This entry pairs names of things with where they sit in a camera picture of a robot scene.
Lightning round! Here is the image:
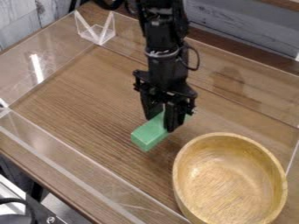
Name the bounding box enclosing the clear acrylic enclosure wall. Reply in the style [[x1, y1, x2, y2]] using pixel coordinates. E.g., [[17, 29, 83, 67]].
[[0, 17, 299, 224]]

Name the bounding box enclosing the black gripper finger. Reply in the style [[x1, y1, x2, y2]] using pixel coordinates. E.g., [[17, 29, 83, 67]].
[[163, 101, 195, 132], [140, 87, 164, 120]]

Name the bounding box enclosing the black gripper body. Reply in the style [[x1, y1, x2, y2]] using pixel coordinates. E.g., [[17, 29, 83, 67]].
[[133, 53, 199, 105]]

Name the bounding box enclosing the black cable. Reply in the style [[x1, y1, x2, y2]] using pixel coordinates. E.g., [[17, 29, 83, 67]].
[[0, 197, 40, 224]]

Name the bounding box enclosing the green rectangular block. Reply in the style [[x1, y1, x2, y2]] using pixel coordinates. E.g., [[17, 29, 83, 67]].
[[129, 111, 192, 152]]

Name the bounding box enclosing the brown wooden bowl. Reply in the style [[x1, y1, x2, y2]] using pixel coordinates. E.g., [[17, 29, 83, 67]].
[[172, 132, 287, 224]]

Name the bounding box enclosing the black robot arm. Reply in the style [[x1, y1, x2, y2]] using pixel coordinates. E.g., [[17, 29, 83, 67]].
[[133, 0, 197, 132]]

